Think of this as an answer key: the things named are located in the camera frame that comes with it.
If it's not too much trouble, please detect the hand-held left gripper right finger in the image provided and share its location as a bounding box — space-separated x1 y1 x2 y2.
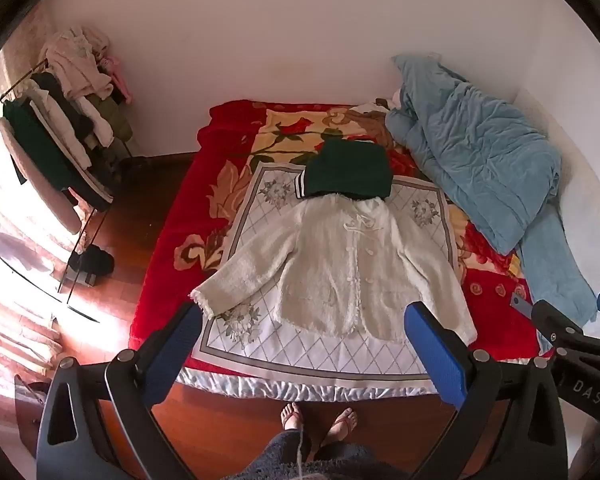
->
402 301 570 480

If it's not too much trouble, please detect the black metal clothes rack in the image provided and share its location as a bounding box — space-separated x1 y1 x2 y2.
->
0 60 136 321

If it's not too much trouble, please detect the person's foot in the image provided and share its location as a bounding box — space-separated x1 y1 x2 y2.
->
280 402 305 433
321 406 359 445

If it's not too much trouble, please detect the black cloth bundle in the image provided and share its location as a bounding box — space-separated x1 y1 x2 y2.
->
81 244 116 277

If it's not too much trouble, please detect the person's left foot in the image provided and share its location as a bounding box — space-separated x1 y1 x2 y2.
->
280 402 305 433

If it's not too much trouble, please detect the folded dark green sweater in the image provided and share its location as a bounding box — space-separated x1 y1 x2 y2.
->
293 139 393 201

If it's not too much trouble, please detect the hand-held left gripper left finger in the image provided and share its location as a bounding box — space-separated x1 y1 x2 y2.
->
34 301 203 480

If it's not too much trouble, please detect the pile of pale clothes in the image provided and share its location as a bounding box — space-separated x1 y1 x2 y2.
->
42 26 133 106

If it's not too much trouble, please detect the red floral blanket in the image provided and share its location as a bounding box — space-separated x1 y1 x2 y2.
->
139 100 556 376

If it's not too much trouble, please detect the person's right foot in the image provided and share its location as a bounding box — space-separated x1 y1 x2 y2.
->
321 406 359 445

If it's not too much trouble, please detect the person's dark fuzzy clothing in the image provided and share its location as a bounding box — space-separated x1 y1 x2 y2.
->
252 429 412 480

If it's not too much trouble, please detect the light blue quilt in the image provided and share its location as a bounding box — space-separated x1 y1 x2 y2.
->
385 52 598 356

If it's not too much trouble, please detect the pink striped curtain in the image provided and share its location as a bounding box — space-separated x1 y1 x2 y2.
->
0 290 63 377

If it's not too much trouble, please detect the row of hanging clothes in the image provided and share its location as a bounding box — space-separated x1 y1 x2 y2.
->
1 72 133 211

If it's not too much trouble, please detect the white fuzzy cardigan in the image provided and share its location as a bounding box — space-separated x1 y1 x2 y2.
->
190 195 477 343

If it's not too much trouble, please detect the white diamond patterned cloth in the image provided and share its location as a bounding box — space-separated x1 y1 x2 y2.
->
175 161 468 401

